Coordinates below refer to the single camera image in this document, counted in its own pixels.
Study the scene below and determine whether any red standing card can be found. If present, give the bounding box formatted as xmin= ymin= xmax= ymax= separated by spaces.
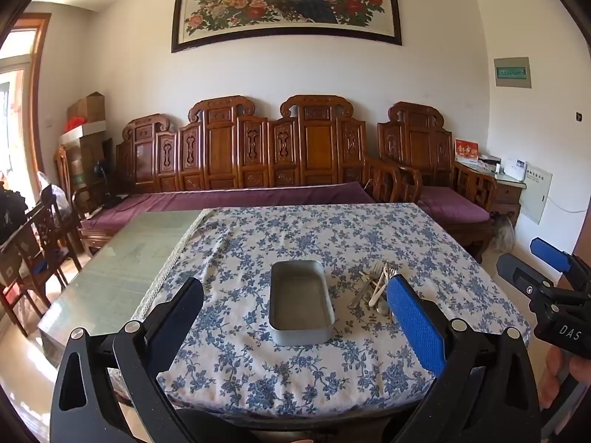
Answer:
xmin=455 ymin=138 xmax=481 ymax=163

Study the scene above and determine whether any wooden door frame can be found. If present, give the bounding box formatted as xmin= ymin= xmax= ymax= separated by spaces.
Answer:
xmin=0 ymin=11 xmax=52 ymax=204

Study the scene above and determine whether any carved wooden sofa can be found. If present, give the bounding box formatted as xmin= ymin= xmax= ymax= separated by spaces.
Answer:
xmin=74 ymin=95 xmax=423 ymax=259

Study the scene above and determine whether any wooden side table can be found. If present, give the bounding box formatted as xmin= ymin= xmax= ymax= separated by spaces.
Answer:
xmin=489 ymin=166 xmax=527 ymax=227

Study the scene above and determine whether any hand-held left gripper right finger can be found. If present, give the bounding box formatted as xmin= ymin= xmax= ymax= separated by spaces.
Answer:
xmin=385 ymin=274 xmax=542 ymax=443

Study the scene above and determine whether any white wall cable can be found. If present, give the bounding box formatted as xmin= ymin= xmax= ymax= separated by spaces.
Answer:
xmin=547 ymin=198 xmax=585 ymax=216

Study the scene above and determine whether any carved wooden armchair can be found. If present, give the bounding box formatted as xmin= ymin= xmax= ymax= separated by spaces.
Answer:
xmin=376 ymin=102 xmax=499 ymax=264

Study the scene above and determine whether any white electrical panel box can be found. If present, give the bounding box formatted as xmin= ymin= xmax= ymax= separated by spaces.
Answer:
xmin=519 ymin=161 xmax=553 ymax=226

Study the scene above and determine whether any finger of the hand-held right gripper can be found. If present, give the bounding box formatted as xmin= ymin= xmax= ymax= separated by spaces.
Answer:
xmin=529 ymin=237 xmax=591 ymax=287
xmin=496 ymin=252 xmax=556 ymax=297

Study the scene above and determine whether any brown cardboard box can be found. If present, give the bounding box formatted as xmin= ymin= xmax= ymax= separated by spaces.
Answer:
xmin=67 ymin=92 xmax=107 ymax=125

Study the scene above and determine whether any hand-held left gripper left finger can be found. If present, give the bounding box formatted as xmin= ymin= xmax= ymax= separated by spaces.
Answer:
xmin=48 ymin=277 xmax=206 ymax=443

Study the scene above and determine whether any long purple sofa cushion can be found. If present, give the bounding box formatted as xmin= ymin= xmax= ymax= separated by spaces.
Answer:
xmin=81 ymin=181 xmax=377 ymax=231

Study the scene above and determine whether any black desk lamp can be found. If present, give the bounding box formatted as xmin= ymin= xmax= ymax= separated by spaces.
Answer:
xmin=93 ymin=161 xmax=117 ymax=209

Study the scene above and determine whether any grey fluffy duster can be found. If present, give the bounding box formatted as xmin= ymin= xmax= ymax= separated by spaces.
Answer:
xmin=492 ymin=214 xmax=516 ymax=251

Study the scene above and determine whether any blue floral tablecloth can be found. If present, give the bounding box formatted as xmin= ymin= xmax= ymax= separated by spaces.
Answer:
xmin=131 ymin=203 xmax=532 ymax=418

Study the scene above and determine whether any person's right hand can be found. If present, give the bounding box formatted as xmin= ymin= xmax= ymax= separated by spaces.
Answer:
xmin=538 ymin=346 xmax=562 ymax=409

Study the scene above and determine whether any rectangular metal tray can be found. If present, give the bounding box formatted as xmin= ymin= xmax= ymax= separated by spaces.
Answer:
xmin=269 ymin=260 xmax=336 ymax=346

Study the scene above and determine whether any grey green wall panel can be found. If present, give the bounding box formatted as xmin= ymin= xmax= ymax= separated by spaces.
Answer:
xmin=494 ymin=56 xmax=533 ymax=88

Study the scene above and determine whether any wooden dining chair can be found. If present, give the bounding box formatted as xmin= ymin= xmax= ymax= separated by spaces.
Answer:
xmin=18 ymin=198 xmax=85 ymax=308

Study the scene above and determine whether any framed peacock flower painting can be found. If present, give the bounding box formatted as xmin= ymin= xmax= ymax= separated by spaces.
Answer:
xmin=171 ymin=0 xmax=402 ymax=54

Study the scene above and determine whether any beige plastic fork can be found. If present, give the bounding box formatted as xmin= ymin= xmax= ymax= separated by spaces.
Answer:
xmin=359 ymin=260 xmax=385 ymax=298

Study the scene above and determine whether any white ladle spoon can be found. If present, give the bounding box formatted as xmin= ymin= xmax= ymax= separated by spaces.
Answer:
xmin=368 ymin=279 xmax=389 ymax=309

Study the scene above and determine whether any black bag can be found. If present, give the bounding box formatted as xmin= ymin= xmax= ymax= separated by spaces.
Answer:
xmin=0 ymin=185 xmax=34 ymax=246

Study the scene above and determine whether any clear plastic bag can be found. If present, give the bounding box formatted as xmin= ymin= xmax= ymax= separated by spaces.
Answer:
xmin=37 ymin=171 xmax=71 ymax=222

